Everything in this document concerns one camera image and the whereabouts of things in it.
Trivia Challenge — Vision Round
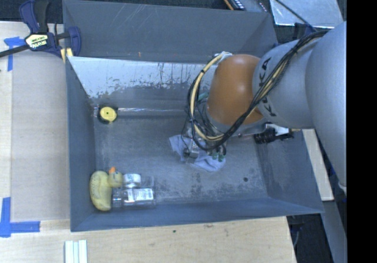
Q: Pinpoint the pale grey cloth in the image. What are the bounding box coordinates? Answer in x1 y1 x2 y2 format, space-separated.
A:
168 134 227 173

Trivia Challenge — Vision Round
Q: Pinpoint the grey metal bin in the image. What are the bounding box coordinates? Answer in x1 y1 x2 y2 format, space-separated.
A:
61 0 325 232

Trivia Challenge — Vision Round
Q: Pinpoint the clear plastic bottle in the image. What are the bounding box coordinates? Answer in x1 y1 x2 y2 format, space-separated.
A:
111 187 157 208

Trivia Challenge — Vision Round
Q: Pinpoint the yellow rubber duck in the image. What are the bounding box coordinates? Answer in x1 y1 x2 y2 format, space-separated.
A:
89 167 124 212

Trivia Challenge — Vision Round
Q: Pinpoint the pale wood flat board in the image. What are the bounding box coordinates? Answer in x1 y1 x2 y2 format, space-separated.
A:
10 49 72 223

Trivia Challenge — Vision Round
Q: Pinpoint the black cylinder on white bracket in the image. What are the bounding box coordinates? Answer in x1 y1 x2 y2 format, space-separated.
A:
253 122 302 144

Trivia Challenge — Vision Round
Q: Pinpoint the yellow round tool with handle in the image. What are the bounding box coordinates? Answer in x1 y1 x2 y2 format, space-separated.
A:
95 104 187 125

